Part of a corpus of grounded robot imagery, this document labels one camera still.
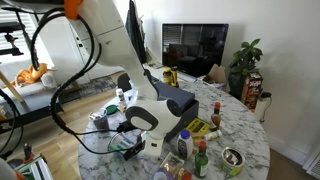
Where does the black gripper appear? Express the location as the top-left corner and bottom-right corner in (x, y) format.
(120, 130), (165, 162)

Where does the dark clear plastic cup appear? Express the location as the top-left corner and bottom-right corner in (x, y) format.
(88, 109), (109, 133)

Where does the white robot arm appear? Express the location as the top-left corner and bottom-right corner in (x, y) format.
(1, 0), (181, 157)

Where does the purple lid jar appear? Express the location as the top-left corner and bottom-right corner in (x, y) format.
(153, 168), (170, 180)

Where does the snack bag on table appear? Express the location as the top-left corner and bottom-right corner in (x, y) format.
(160, 152), (184, 174)

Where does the white bottle blue cap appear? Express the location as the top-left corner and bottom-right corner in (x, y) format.
(177, 129), (193, 159)

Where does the green round lid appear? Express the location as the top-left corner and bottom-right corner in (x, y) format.
(105, 105), (118, 115)

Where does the yellow packet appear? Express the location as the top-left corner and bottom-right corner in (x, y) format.
(186, 118), (210, 138)

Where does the navy blue cardboard box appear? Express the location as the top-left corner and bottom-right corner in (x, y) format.
(155, 82), (199, 141)

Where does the green glass bottle red cap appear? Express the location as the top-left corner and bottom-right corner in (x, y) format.
(194, 141), (209, 178)

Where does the black chair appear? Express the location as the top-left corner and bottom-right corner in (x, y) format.
(117, 73), (131, 92)

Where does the black yellow bottle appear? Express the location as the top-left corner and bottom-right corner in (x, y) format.
(171, 66), (179, 88)

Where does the small lying white bottle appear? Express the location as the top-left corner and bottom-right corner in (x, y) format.
(204, 130), (222, 141)

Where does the yellow lid vitamin bottle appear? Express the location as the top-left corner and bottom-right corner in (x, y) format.
(163, 68), (172, 85)

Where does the hot sauce bottle red cap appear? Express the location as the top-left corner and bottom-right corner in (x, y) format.
(210, 102), (221, 131)

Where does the open green tin can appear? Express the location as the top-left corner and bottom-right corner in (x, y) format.
(220, 147), (245, 177)

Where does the brown paper bag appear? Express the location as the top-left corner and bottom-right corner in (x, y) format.
(203, 64), (227, 84)

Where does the black flat screen television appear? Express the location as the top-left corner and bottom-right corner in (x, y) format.
(162, 23), (229, 77)

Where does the dark hanging jacket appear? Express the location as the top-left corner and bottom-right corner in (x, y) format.
(125, 0), (147, 64)

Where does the orange jenga box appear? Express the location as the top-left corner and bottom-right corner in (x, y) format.
(241, 72), (263, 112)

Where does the orange plush toy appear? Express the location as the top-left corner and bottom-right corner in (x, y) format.
(10, 63), (56, 87)

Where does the green potted plant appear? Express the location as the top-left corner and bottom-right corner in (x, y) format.
(228, 38), (263, 99)

